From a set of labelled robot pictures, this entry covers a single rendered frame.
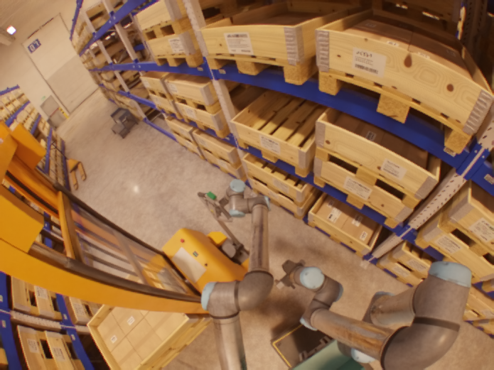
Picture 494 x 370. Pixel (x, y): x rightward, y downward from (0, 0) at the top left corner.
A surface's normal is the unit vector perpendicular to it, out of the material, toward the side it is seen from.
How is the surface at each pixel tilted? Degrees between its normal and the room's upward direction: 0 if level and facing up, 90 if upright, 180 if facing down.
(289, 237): 0
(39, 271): 90
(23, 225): 90
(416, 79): 90
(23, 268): 90
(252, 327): 0
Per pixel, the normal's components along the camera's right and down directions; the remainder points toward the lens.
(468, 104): -0.64, 0.70
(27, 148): 0.73, 0.46
